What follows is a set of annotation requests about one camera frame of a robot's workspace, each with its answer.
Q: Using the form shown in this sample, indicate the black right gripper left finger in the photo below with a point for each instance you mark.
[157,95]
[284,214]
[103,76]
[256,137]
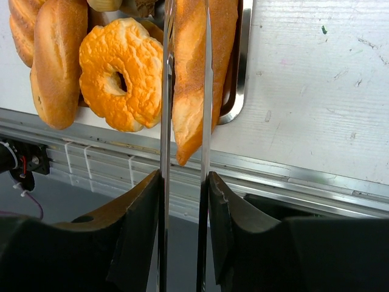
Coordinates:
[107,249]

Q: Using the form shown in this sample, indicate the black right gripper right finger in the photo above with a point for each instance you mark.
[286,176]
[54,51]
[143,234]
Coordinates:
[253,251]

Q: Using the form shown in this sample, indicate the metal tongs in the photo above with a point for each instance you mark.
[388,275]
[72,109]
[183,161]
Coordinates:
[165,140]

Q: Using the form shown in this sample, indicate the metal tray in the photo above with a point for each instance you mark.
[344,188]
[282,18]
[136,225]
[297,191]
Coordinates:
[234,85]

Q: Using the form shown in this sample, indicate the long baguette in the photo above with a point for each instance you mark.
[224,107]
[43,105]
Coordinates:
[189,47]

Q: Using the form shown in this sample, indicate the short loaf front left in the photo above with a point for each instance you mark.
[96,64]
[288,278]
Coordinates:
[59,30]

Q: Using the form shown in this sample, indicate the brown chocolate croissant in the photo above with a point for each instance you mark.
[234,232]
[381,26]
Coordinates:
[145,8]

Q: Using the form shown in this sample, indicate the small round bun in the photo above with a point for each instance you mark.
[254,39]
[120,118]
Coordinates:
[105,5]

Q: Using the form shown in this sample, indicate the twisted loaf back left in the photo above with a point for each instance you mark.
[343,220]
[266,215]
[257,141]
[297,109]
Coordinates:
[22,20]

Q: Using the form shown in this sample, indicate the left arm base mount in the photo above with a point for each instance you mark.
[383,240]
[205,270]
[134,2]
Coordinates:
[22,159]

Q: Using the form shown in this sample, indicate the ring shaped bread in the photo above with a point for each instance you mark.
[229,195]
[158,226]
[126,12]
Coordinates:
[121,75]

